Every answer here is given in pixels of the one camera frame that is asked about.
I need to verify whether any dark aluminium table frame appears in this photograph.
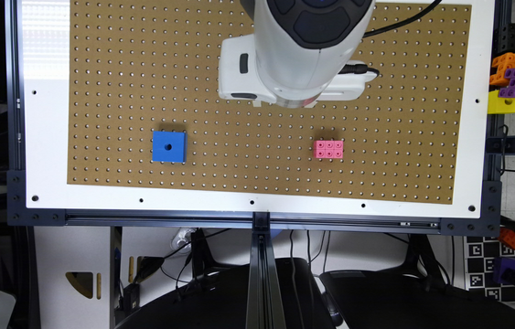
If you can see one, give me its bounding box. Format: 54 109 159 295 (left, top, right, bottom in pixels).
5 1 515 237

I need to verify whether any right black chair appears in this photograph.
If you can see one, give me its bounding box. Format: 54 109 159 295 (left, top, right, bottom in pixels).
320 271 515 329

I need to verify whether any dark purple block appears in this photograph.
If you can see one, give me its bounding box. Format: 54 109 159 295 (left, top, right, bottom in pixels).
493 258 515 285

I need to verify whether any yellow block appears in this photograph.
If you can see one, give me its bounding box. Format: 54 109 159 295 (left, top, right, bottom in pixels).
488 90 515 114

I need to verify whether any black and white marker board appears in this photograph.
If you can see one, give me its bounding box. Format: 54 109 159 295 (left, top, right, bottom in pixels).
464 237 515 302

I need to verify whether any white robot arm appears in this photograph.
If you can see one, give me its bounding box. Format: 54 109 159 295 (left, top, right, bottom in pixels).
218 0 379 108

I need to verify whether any black block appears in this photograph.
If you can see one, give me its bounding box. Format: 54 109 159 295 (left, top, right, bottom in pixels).
492 23 515 57

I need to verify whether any blue cube block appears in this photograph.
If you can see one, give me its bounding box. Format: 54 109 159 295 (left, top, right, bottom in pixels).
152 132 188 163

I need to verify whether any left black chair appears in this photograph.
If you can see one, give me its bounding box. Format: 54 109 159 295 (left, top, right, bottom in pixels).
118 258 334 329

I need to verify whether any white side cabinet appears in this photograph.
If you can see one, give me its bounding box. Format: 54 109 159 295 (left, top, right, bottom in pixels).
34 227 114 329

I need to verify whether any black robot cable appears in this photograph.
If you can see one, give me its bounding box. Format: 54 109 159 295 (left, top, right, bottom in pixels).
339 0 444 78

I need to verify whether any black chair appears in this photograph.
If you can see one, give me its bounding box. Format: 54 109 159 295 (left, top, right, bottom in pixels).
320 271 515 329
118 258 334 329

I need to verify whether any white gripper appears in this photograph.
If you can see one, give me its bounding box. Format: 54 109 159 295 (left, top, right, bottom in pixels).
218 34 380 103

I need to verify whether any red orange block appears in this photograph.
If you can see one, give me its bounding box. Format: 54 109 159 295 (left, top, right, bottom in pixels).
498 228 515 250

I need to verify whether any pink block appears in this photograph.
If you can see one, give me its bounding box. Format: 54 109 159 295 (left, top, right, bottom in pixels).
313 140 344 159

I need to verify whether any brown pegboard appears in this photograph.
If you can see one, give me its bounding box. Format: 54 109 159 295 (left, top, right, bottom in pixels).
68 1 471 205

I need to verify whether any vertical aluminium rail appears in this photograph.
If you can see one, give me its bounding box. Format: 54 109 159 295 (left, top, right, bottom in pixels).
245 212 286 329

